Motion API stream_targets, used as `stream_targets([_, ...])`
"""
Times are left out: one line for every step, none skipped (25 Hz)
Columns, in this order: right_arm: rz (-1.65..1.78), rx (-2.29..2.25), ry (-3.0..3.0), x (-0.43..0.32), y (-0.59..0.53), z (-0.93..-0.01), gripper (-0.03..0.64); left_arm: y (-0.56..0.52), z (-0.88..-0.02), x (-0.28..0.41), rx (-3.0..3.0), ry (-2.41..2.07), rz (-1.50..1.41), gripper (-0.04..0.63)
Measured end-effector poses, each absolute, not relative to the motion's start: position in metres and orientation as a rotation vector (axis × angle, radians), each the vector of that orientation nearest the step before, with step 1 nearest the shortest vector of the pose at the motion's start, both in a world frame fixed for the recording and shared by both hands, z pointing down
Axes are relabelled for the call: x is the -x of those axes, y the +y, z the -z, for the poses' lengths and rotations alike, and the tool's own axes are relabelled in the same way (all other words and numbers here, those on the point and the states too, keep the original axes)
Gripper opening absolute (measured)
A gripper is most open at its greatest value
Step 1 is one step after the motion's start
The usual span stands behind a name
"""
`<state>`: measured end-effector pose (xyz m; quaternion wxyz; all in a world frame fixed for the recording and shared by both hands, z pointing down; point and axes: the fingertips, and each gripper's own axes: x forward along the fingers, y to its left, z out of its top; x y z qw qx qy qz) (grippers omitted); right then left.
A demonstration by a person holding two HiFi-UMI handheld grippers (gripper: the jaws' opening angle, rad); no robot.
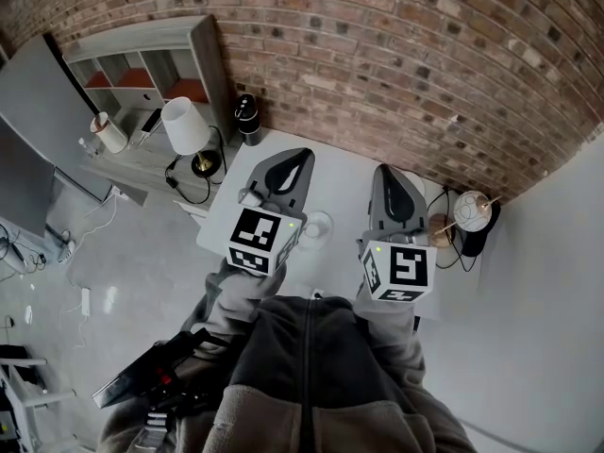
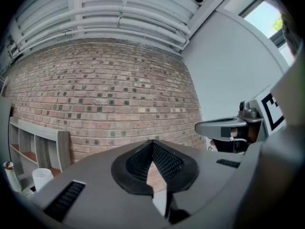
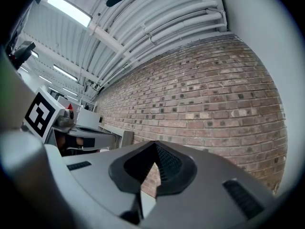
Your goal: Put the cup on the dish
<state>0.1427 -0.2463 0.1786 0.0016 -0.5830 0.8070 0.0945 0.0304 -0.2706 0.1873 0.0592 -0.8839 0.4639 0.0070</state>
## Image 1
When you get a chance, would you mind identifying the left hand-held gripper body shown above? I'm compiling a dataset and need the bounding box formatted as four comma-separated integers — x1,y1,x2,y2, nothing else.
228,184,310,277

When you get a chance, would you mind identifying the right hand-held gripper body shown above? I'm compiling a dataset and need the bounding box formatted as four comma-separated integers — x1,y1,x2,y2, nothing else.
360,219,438,304

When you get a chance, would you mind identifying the white saucer plate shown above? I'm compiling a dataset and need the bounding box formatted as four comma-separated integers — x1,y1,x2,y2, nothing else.
296,210,334,252

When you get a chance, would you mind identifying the person's right forearm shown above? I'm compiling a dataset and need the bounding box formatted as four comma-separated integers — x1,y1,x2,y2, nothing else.
352,290,426,386

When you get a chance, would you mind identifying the person's left forearm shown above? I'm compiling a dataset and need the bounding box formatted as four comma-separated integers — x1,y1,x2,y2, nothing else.
181,257,289,348

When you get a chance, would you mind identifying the white desk with drawers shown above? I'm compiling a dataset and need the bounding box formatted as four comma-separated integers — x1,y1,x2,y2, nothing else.
195,127,485,323

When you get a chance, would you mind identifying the globe lamp with copper base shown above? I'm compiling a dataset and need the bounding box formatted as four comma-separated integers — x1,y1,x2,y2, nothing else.
427,190,503,257

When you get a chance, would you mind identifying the black cylindrical speaker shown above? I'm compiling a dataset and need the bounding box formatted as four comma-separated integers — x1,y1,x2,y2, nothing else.
234,92,262,147

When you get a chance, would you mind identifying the black cloth bag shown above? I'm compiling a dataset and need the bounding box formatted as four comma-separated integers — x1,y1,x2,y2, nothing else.
461,200,502,259

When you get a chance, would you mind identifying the white shade table lamp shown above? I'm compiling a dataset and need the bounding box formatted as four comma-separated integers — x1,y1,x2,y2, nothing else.
160,96,223,179

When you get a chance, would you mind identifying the grey wooden desk with hutch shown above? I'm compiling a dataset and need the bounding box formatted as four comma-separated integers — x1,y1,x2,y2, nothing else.
60,14,246,208

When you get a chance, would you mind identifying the white phone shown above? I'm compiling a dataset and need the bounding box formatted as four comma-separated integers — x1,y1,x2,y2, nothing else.
140,107,163,135

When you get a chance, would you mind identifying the person's grey fleece jacket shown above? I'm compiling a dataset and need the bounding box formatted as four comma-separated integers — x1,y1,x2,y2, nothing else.
96,257,478,453

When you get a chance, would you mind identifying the grey metal cabinet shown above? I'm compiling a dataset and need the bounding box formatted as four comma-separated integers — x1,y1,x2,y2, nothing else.
0,34,115,250

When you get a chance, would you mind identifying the white metal rack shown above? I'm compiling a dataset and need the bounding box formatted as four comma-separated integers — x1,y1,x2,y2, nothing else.
0,355,77,453

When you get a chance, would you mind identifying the black globe lamp cable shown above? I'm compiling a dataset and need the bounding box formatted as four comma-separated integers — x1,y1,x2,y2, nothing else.
426,184,478,274

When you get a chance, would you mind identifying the black table lamp cable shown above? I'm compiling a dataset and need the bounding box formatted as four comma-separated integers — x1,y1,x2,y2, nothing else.
163,125,228,207

